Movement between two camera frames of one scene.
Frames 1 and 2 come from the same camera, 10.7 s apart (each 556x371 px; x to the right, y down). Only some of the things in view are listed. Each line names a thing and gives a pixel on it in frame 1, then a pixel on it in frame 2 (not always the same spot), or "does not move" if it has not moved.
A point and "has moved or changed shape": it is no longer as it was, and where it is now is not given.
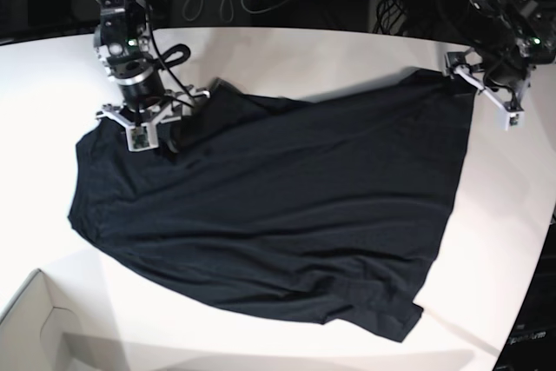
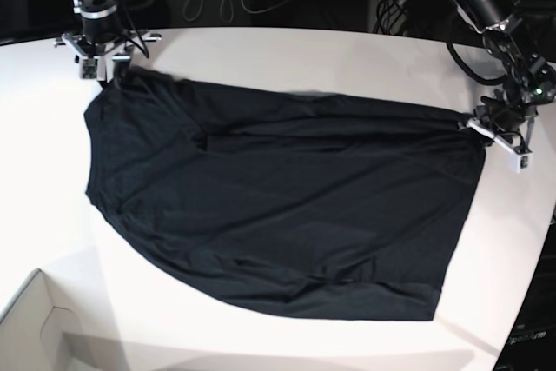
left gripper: x=146 y=107 -> x=102 y=45
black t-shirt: x=330 y=209 has moved or changed shape
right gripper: x=505 y=84 -> x=510 y=124
